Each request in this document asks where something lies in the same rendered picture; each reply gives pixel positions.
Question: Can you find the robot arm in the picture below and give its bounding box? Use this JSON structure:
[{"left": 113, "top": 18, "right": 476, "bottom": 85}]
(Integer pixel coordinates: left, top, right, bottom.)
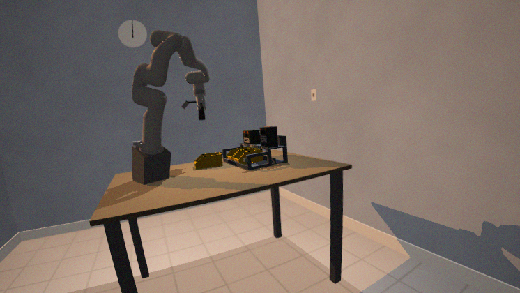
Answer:
[{"left": 132, "top": 30, "right": 210, "bottom": 154}]

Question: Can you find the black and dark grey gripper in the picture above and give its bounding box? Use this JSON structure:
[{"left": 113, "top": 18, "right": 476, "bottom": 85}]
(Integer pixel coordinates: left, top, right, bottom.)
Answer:
[{"left": 194, "top": 93, "right": 206, "bottom": 120}]

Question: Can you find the yellow bin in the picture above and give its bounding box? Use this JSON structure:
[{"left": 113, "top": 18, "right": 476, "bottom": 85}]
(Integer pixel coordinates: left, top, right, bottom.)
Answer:
[
  {"left": 227, "top": 146, "right": 253, "bottom": 160},
  {"left": 233, "top": 148, "right": 263, "bottom": 165},
  {"left": 194, "top": 152, "right": 223, "bottom": 170}
]

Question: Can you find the grey slanted shelf rack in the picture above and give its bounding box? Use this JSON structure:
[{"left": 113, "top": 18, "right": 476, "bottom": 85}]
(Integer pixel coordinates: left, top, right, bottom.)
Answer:
[{"left": 220, "top": 135, "right": 288, "bottom": 170}]

